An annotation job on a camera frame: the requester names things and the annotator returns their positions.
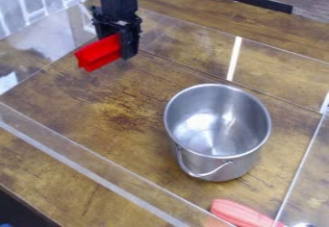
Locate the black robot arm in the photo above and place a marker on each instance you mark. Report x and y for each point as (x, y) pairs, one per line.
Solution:
(119, 9)

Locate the orange handled tool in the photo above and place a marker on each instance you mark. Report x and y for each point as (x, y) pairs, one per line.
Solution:
(241, 215)

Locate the clear acrylic right barrier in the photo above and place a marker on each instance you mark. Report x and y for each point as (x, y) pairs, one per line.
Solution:
(305, 205)

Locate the black wall strip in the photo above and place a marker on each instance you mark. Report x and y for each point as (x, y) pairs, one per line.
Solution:
(268, 4)

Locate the clear acrylic front barrier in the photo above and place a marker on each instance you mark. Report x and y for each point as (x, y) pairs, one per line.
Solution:
(157, 200)

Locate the silver metal pot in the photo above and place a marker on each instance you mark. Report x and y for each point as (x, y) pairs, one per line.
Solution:
(218, 125)

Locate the clear acrylic barrier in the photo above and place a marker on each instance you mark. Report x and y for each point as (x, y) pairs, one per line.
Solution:
(305, 205)
(157, 200)

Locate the red plastic block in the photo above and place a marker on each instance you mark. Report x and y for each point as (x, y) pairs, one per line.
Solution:
(99, 53)

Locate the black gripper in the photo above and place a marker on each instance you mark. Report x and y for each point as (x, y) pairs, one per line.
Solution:
(128, 27)

